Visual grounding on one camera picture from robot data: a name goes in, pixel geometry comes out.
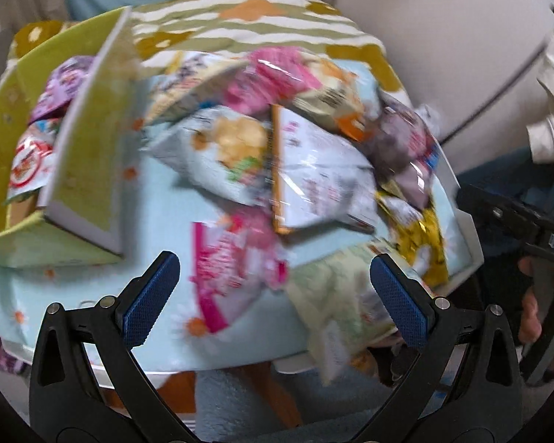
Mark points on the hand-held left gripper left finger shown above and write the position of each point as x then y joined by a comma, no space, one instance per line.
152,300

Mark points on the green cardboard box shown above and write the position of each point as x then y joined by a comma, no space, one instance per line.
0,138

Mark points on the pink snack bag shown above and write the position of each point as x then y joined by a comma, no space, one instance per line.
231,267

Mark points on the person's dark trouser leg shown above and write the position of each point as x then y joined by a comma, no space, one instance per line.
498,170

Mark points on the purple printed packet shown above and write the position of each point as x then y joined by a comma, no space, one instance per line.
4,357

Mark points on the blue orange fuzzy cloth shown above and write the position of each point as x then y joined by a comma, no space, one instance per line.
231,401

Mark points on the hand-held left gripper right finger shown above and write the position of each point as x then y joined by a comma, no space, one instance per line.
399,295

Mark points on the red white snack bag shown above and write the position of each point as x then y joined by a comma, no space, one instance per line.
27,161

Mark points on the white table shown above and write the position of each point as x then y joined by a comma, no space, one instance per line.
468,244

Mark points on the purple snack bag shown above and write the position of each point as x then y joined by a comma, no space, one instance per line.
64,87

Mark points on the cream orange cake bag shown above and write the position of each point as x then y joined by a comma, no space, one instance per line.
332,97

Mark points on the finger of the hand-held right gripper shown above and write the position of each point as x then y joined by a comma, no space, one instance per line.
494,212

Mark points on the striped floral blanket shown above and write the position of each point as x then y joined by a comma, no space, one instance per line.
267,32

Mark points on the pile of snack packets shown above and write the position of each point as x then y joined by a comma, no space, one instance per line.
221,147

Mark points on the person's right hand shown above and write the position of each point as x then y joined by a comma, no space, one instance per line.
530,307

